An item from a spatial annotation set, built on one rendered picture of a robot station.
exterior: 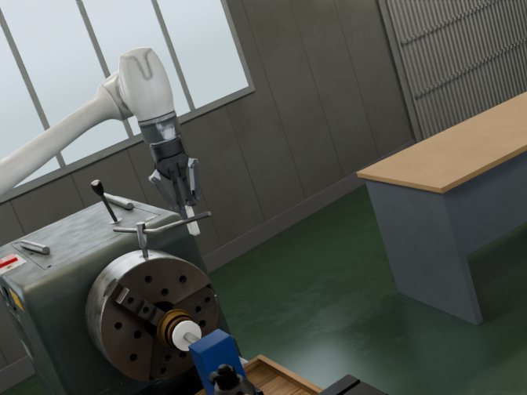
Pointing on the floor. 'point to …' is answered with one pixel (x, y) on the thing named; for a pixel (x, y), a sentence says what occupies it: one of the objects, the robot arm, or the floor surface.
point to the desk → (451, 204)
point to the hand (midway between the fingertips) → (190, 220)
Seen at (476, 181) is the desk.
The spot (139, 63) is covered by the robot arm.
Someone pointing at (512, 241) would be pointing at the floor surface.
